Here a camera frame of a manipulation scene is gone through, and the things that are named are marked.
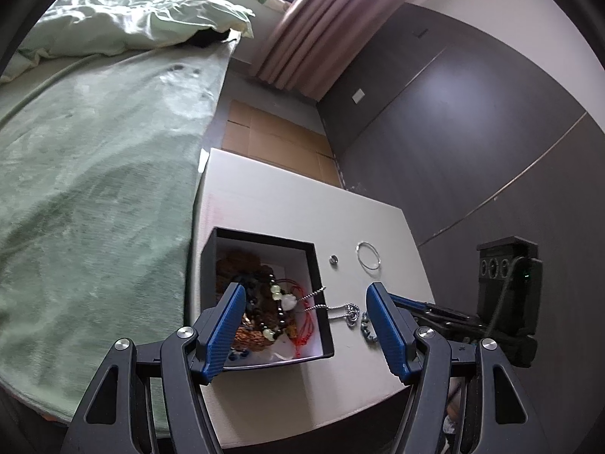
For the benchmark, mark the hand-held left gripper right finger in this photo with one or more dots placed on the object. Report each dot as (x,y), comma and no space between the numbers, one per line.
(387,331)

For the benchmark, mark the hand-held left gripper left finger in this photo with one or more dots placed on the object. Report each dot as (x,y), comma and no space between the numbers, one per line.
(227,331)

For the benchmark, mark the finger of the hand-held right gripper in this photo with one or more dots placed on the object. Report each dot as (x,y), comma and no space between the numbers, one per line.
(444,311)
(458,330)

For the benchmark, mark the thin silver bangle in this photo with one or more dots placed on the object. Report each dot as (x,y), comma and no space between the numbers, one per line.
(358,253)

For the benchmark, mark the black jewelry box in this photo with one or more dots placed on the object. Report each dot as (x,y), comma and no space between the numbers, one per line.
(317,265)

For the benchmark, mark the white low table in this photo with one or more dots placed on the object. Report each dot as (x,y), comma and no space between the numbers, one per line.
(283,198)

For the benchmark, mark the grey wardrobe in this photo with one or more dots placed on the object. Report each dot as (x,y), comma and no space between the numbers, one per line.
(472,127)

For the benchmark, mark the green bed blanket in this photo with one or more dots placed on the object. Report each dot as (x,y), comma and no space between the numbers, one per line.
(94,198)

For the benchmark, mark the cardboard floor sheets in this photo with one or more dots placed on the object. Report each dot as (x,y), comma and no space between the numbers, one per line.
(274,137)

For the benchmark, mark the black item on bed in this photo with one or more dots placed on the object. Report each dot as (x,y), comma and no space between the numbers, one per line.
(208,39)

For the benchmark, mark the pink curtain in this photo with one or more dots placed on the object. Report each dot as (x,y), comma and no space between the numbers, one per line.
(312,42)

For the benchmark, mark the light green duvet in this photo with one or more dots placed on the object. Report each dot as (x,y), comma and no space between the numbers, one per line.
(118,19)

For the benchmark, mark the white wall switch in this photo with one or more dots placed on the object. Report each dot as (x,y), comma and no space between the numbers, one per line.
(359,96)

